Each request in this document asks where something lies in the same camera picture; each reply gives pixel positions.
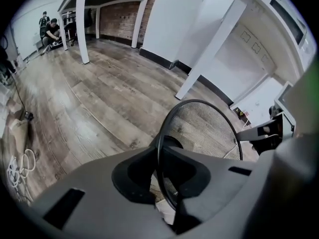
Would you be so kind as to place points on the black office chair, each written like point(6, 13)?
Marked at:
point(71, 32)

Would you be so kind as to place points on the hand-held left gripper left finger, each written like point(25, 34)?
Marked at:
point(99, 208)

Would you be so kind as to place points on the black mesh wastebasket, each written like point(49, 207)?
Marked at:
point(207, 131)

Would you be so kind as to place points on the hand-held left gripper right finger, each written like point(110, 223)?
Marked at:
point(224, 195)

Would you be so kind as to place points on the yellow labelled floor socket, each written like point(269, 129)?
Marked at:
point(241, 113)

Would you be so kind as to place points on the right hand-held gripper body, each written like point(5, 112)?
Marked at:
point(299, 158)

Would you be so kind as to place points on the black power adapter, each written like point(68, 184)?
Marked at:
point(29, 115)

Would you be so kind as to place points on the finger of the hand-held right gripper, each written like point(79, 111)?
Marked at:
point(259, 131)
point(268, 146)

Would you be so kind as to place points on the white table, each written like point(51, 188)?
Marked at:
point(82, 21)

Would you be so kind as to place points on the large white desk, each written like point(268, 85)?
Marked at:
point(224, 46)

